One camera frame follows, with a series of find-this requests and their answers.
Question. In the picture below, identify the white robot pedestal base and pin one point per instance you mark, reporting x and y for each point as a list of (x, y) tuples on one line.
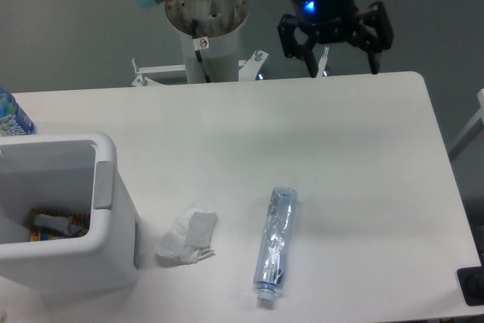
[(209, 32)]

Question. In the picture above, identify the white paper wrapper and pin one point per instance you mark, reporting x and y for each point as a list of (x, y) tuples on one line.
[(188, 239)]

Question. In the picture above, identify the blue labelled water bottle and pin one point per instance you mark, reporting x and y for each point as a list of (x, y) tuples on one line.
[(14, 120)]

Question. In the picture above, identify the white trash can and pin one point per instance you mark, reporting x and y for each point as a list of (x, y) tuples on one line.
[(72, 173)]

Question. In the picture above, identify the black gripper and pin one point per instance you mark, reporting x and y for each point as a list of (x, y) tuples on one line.
[(332, 21)]

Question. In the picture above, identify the crushed clear plastic bottle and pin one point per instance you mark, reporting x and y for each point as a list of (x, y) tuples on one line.
[(271, 265)]

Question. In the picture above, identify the white frame at right edge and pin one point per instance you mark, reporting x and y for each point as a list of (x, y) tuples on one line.
[(468, 132)]

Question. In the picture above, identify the black table clamp mount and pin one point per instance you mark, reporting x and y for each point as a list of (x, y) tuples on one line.
[(471, 282)]

